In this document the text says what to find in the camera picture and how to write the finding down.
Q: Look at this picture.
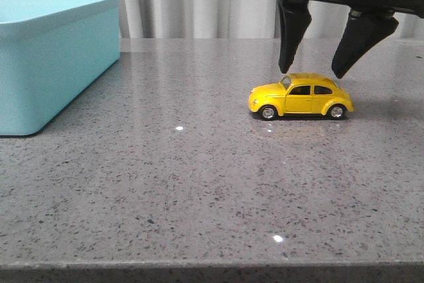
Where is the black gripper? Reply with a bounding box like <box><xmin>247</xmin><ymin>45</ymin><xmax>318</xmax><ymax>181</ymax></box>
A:
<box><xmin>278</xmin><ymin>0</ymin><xmax>423</xmax><ymax>79</ymax></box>

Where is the yellow toy beetle car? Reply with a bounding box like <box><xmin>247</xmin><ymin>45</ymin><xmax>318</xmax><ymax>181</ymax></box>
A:
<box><xmin>248</xmin><ymin>72</ymin><xmax>354</xmax><ymax>120</ymax></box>

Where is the light blue plastic box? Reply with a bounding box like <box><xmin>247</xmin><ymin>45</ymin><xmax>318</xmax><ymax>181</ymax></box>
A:
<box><xmin>1</xmin><ymin>0</ymin><xmax>120</xmax><ymax>136</ymax></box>

